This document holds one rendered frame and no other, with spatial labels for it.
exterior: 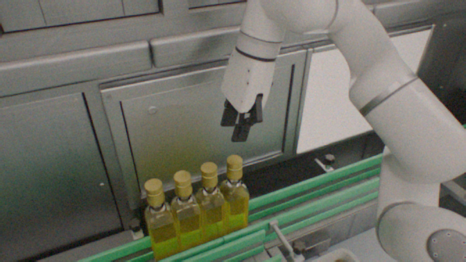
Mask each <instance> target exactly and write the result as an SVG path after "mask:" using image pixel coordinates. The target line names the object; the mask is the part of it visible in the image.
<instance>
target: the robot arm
mask: <svg viewBox="0 0 466 262"><path fill-rule="evenodd" d="M286 30H289V31H291V32H293V33H297V34H303V35H305V34H318V33H324V34H325V35H326V36H327V37H328V38H329V39H330V40H331V42H332V43H333V44H335V46H336V47H337V48H338V50H339V51H340V52H341V53H342V55H343V57H344V58H345V61H346V63H347V65H348V66H349V72H350V81H349V91H348V95H349V100H350V102H351V103H352V104H353V106H355V108H356V109H357V111H358V112H359V114H360V115H361V116H363V117H364V119H365V120H366V121H367V122H368V123H369V124H370V127H371V128H372V129H373V130H374V131H375V132H376V134H378V135H379V137H380V138H381V140H382V141H383V143H384V144H385V145H386V146H385V148H384V151H383V157H382V161H381V172H380V178H379V196H378V203H377V211H376V222H375V234H376V238H377V241H378V243H379V244H380V246H381V247H382V249H383V250H384V251H385V253H386V254H387V255H388V256H390V257H391V258H392V259H394V260H396V261H399V262H466V218H464V217H462V216H460V215H458V214H457V213H454V212H452V211H448V209H444V208H441V207H438V203H439V191H440V183H443V182H447V181H449V180H452V179H454V178H456V177H458V176H461V175H462V174H463V173H464V172H465V171H466V130H465V129H464V128H463V127H462V126H461V124H460V123H459V122H458V121H457V119H456V118H455V117H454V116H453V115H452V114H451V112H449V110H448V109H447V108H446V107H445V106H444V105H443V104H442V103H441V102H440V101H439V100H438V99H437V98H436V97H435V96H434V94H433V93H432V92H431V91H430V90H429V89H428V87H427V86H426V85H425V84H424V83H423V82H422V80H420V79H419V78H418V77H417V76H416V75H415V74H414V73H413V71H412V70H411V68H410V67H409V66H408V65H407V64H406V63H405V62H404V61H403V60H402V58H401V57H400V55H399V52H398V50H397V49H396V47H395V45H394V44H393V42H391V40H390V38H389V36H388V34H387V32H386V31H385V29H384V28H383V26H382V25H381V23H380V22H379V20H378V19H376V17H375V16H374V15H373V14H372V13H371V11H370V10H369V9H368V8H367V7H366V6H365V5H364V4H363V3H362V2H361V1H360V0H247V3H246V6H245V10H244V14H243V19H242V22H241V27H240V31H239V36H238V39H237V40H236V44H235V46H234V48H233V51H232V53H231V56H230V59H229V62H228V64H227V68H226V71H225V75H224V78H223V80H222V84H221V91H222V93H224V95H225V96H226V101H225V104H224V106H225V107H226V108H225V109H224V112H223V115H222V118H221V123H220V126H221V127H234V131H233V134H232V138H231V141H232V142H233V143H234V142H246V140H247V137H248V133H249V131H250V129H251V126H253V125H255V123H261V122H262V111H263V108H264V107H265V105H266V102H267V100H268V95H269V92H270V87H271V84H272V80H273V74H274V70H275V61H276V59H277V54H279V50H280V48H281V45H282V41H283V38H284V34H285V32H286ZM250 108H252V109H250ZM239 113H240V114H239ZM245 114H250V115H249V117H247V118H244V117H245ZM238 115H239V123H235V122H236V120H237V117H238Z"/></svg>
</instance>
